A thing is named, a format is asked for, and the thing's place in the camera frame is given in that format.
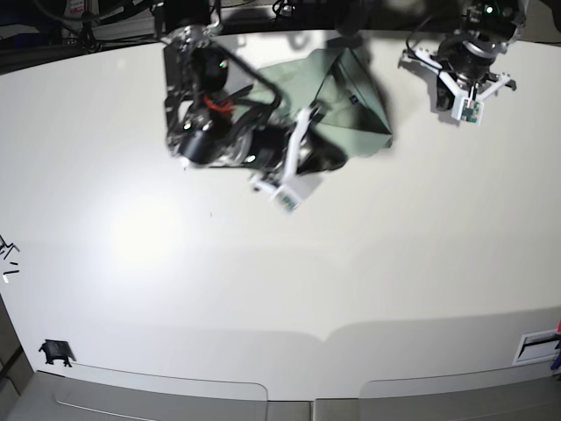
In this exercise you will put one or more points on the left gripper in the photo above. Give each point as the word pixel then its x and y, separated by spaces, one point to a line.
pixel 464 69

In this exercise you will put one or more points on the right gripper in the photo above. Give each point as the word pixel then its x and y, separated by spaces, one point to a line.
pixel 265 148

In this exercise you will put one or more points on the light green T-shirt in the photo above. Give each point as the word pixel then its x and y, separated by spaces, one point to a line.
pixel 352 115

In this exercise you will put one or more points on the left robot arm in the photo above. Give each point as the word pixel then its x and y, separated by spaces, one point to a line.
pixel 486 30

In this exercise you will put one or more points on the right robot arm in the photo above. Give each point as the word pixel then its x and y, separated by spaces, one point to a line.
pixel 222 113

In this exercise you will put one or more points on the grey chair right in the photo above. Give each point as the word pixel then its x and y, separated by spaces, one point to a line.
pixel 517 393

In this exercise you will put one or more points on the black hex keys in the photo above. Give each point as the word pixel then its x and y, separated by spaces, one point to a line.
pixel 7 248

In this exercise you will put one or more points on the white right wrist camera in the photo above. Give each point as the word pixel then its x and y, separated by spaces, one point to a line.
pixel 289 190

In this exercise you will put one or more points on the dark camera mount post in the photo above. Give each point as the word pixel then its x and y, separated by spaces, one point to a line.
pixel 352 16

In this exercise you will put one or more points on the black clamp bracket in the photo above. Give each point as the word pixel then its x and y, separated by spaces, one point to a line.
pixel 57 350

